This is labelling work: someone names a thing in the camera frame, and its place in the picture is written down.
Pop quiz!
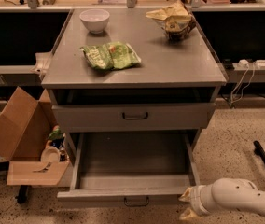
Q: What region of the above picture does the grey top drawer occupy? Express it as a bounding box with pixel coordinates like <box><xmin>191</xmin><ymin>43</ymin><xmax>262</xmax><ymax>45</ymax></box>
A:
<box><xmin>52</xmin><ymin>103</ymin><xmax>216</xmax><ymax>133</ymax></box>

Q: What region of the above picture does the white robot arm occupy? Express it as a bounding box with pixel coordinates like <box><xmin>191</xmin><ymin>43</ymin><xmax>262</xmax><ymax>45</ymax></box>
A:
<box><xmin>178</xmin><ymin>178</ymin><xmax>265</xmax><ymax>220</ymax></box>

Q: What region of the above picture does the grey drawer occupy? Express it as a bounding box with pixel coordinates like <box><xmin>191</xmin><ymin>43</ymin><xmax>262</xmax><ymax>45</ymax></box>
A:
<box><xmin>58</xmin><ymin>131</ymin><xmax>200</xmax><ymax>208</ymax></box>
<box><xmin>52</xmin><ymin>103</ymin><xmax>216</xmax><ymax>133</ymax></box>

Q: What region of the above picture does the green packet in box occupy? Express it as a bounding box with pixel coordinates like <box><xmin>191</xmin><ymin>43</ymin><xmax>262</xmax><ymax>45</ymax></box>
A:
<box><xmin>48</xmin><ymin>125</ymin><xmax>63</xmax><ymax>140</ymax></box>

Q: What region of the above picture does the green chip bag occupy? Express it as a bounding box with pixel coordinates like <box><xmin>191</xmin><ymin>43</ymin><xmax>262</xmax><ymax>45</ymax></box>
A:
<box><xmin>80</xmin><ymin>42</ymin><xmax>141</xmax><ymax>70</ymax></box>

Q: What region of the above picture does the white bowl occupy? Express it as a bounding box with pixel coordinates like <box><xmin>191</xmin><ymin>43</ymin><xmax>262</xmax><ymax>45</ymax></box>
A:
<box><xmin>79</xmin><ymin>9</ymin><xmax>110</xmax><ymax>34</ymax></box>

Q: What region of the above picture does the grey drawer cabinet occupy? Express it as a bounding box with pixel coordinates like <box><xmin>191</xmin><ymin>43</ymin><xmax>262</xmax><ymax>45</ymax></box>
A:
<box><xmin>41</xmin><ymin>7</ymin><xmax>229</xmax><ymax>166</ymax></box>

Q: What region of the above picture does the white cup in box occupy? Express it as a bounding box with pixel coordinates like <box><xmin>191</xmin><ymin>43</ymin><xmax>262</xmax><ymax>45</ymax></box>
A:
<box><xmin>40</xmin><ymin>147</ymin><xmax>60</xmax><ymax>162</ymax></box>

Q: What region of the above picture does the open cardboard box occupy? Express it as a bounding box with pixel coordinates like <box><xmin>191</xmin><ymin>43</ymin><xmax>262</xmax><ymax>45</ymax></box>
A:
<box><xmin>0</xmin><ymin>88</ymin><xmax>70</xmax><ymax>186</ymax></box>

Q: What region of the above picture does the white cable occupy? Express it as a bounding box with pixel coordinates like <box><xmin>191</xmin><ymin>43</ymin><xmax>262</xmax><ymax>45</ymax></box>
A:
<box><xmin>229</xmin><ymin>63</ymin><xmax>257</xmax><ymax>105</ymax></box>

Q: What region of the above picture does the yellow brown chip bag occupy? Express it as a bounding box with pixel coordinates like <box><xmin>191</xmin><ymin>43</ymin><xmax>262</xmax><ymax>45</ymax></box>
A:
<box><xmin>146</xmin><ymin>0</ymin><xmax>196</xmax><ymax>42</ymax></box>

